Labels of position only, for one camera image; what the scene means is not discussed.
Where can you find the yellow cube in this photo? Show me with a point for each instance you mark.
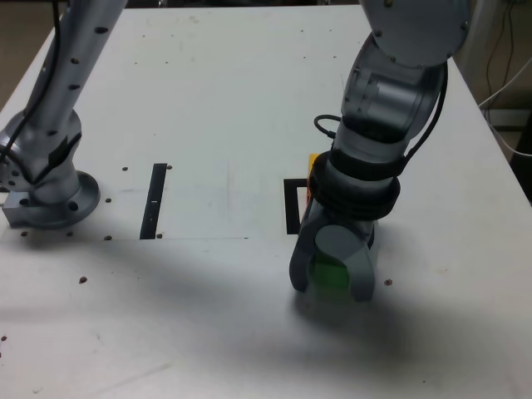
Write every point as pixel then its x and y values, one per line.
pixel 312 162

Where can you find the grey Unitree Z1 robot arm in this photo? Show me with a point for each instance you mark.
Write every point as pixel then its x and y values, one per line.
pixel 399 25

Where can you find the white post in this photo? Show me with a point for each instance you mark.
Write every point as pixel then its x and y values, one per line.
pixel 484 33

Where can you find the dark box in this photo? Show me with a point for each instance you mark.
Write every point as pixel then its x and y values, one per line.
pixel 511 119

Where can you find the black tape strip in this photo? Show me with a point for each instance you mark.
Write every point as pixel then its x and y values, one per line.
pixel 151 208

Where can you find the red cube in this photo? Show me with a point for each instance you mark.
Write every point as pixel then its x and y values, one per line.
pixel 308 201

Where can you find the green cube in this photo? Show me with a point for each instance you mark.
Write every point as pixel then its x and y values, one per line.
pixel 330 276

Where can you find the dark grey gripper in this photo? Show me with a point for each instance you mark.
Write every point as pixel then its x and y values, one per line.
pixel 349 222

